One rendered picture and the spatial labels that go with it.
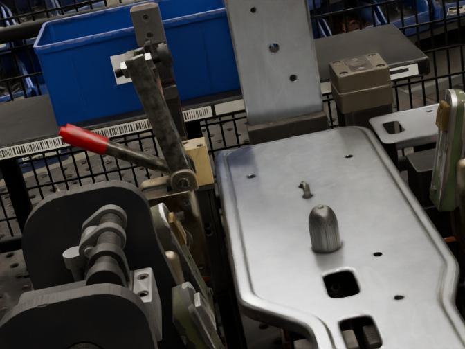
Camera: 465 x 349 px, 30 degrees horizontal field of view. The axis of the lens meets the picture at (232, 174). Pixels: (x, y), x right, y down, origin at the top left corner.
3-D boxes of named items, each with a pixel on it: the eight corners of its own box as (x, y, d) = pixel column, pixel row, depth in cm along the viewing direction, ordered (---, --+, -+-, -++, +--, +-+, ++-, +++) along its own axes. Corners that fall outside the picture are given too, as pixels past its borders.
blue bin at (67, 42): (246, 88, 136) (231, 7, 130) (55, 127, 135) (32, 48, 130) (236, 59, 151) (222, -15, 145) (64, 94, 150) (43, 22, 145)
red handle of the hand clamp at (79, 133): (193, 174, 100) (61, 129, 96) (186, 190, 101) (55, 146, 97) (192, 160, 104) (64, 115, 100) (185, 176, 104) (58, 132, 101)
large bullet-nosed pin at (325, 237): (346, 262, 92) (338, 208, 90) (316, 268, 92) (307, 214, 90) (340, 248, 95) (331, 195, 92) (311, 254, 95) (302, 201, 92)
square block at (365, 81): (415, 279, 138) (391, 65, 124) (366, 289, 138) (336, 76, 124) (402, 255, 145) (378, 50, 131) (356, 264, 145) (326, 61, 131)
